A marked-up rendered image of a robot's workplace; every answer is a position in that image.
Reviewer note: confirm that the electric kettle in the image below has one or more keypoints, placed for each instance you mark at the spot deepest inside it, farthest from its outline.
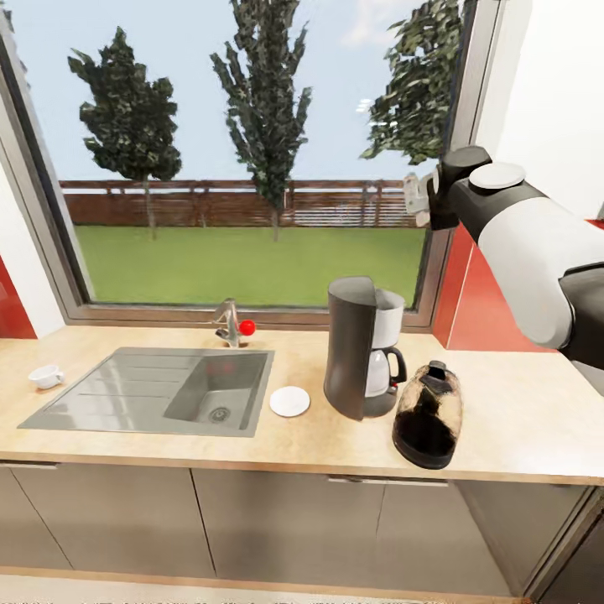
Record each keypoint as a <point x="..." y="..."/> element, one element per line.
<point x="428" y="419"/>

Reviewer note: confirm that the saucer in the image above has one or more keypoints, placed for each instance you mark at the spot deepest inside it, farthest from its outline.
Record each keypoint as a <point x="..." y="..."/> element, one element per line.
<point x="289" y="401"/>

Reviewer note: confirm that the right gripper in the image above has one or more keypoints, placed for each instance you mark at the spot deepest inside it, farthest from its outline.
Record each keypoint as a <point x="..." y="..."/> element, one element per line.
<point x="441" y="217"/>

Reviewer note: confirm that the coffee maker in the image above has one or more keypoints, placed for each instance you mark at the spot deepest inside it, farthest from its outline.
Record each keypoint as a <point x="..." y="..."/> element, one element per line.
<point x="364" y="325"/>

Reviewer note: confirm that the fixed window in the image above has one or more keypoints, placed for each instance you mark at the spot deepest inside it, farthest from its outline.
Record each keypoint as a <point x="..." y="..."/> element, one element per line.
<point x="169" y="154"/>

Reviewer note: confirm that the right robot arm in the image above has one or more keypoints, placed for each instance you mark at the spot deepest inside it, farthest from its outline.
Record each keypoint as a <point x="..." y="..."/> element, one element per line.
<point x="548" y="262"/>

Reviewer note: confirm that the coffee cup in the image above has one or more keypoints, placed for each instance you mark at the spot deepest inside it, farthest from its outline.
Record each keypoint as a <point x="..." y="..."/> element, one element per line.
<point x="47" y="377"/>

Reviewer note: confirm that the paper coffee filter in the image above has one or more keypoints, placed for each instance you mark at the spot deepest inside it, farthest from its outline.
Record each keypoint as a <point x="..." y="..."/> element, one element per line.
<point x="422" y="218"/>

